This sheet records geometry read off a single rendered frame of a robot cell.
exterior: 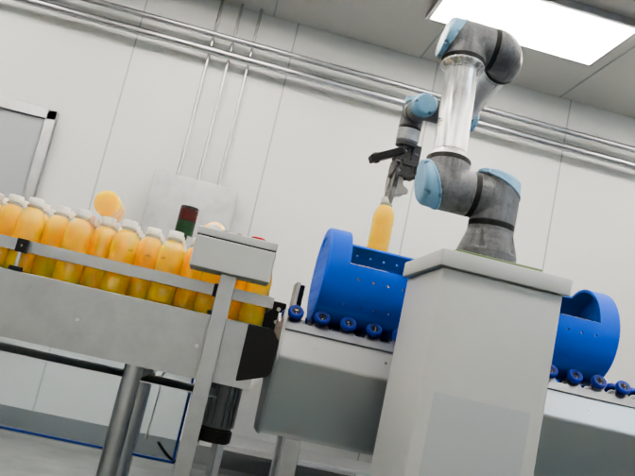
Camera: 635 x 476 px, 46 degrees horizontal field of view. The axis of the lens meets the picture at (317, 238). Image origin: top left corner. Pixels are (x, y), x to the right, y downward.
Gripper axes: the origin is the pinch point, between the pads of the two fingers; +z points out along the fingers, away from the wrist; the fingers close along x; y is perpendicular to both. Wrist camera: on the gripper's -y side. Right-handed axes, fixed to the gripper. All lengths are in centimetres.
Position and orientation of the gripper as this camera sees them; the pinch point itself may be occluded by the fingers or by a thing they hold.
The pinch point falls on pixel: (386, 199)
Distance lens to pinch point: 247.9
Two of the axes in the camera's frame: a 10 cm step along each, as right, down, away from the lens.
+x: -2.0, 0.6, 9.8
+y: 9.5, 2.4, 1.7
